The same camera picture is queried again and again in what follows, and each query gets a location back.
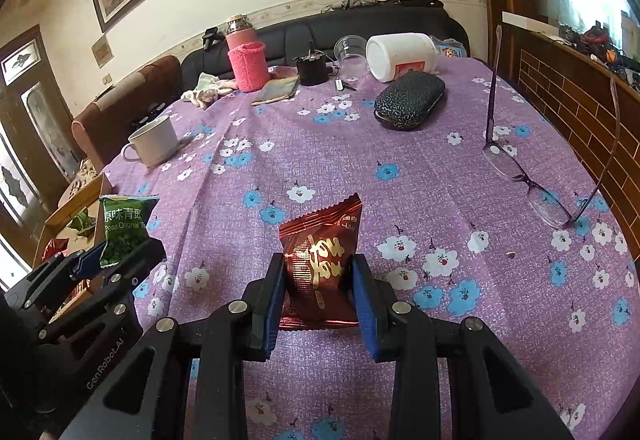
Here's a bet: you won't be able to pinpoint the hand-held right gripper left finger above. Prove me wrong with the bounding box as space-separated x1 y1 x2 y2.
57 252 286 440

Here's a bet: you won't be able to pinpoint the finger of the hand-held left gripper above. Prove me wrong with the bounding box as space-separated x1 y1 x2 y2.
5 247 108 315
37 237 168 342

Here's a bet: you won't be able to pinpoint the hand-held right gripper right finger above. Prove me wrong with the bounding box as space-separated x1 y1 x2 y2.
351 254 576 440

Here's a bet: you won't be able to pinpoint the green pea snack packet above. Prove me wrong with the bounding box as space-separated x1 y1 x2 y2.
97 194 161 269

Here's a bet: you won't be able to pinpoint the pile of mixed snack packets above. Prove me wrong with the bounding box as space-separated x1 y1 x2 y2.
42 209 101 271

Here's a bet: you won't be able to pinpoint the cardboard box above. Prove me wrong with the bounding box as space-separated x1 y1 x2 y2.
32 172 116 325

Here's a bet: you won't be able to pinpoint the dark red foil packet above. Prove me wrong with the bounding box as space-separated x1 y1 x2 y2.
277 193 363 332

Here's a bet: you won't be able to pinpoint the white ceramic mug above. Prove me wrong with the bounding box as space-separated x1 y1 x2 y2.
121 116 180 169

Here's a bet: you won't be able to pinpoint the brown upholstered chair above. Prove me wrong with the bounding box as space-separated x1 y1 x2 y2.
71 54 183 173

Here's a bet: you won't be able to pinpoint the wooden door glass panels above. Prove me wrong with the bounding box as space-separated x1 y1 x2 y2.
0 24 83 291

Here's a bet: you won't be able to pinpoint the white crumpled rag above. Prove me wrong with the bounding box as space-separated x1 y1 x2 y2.
180 72 240 109

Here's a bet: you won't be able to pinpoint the black patterned glasses case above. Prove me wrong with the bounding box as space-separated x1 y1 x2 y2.
373 70 447 131

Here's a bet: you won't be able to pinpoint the brown cloth pouch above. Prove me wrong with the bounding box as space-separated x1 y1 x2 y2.
251 74 301 106

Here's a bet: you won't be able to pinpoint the pink thermos knitted sleeve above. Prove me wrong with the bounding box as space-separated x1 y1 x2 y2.
225 14 267 93

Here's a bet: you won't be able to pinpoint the black small container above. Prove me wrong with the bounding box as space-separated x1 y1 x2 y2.
295 42 336 87

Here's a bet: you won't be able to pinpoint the clear plastic cup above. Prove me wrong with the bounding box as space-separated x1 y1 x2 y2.
333 34 369 75

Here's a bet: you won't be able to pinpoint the white plastic jar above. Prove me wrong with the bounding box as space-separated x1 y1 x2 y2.
365 33 439 83

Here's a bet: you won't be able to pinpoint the blue printed packet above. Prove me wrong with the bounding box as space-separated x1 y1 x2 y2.
430 38 468 60

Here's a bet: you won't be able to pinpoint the black sofa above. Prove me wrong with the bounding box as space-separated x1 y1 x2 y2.
180 0 471 93

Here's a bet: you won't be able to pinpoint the wooden brick pattern partition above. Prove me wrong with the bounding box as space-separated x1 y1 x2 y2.
472 0 640 261

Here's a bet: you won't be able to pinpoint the grey garment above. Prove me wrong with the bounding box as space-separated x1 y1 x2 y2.
320 0 381 13

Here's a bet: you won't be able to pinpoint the white flat box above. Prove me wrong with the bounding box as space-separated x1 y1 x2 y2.
501 11 561 36

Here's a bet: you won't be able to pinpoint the pile of assorted clutter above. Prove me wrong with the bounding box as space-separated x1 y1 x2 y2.
557 22 640 93

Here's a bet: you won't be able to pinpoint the beige wall plaque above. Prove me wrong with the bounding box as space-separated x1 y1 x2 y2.
91 36 112 68

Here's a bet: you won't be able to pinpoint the purple frame eyeglasses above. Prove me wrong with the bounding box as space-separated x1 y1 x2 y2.
482 24 622 229

